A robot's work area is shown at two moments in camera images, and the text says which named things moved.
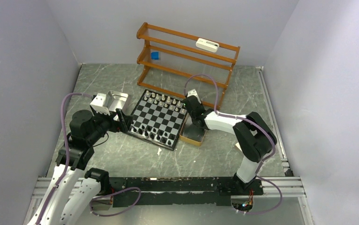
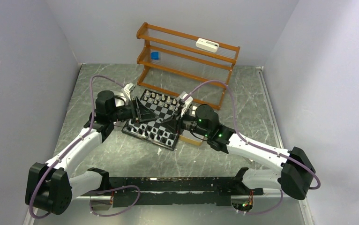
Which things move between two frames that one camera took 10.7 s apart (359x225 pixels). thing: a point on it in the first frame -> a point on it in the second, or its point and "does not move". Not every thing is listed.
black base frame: [200, 191] does not move
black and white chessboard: [158, 118] does not move
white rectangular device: [207, 45] does not move
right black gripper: [199, 102] -> [173, 124]
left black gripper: [123, 124] -> [144, 113]
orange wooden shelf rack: [196, 69] does not move
